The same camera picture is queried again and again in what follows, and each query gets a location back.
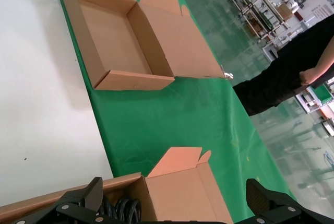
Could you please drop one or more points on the large brown cardboard carton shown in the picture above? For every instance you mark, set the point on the large brown cardboard carton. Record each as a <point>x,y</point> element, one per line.
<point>285,12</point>

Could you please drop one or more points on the person with blue shoe covers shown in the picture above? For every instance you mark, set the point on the person with blue shoe covers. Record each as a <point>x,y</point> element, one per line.
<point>281,77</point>

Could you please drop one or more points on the metal rack with green cover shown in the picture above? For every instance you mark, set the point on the metal rack with green cover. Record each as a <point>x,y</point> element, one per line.
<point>323,93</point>

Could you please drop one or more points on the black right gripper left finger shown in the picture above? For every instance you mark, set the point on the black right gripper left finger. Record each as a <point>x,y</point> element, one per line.
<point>78,208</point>

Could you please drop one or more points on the bare forearm of person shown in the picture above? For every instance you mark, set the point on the bare forearm of person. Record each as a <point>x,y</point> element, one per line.
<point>324,57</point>

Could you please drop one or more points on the green table cloth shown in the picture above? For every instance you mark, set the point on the green table cloth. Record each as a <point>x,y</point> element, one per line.
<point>156,119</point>

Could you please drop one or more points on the clenched hand of person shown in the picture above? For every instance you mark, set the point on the clenched hand of person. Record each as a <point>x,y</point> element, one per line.
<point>308,76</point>

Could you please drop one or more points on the empty open cardboard box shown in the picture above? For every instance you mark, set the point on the empty open cardboard box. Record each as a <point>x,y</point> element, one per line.
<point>112,38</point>

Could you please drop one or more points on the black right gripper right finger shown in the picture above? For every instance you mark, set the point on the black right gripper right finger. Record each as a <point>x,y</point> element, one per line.
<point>274,208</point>

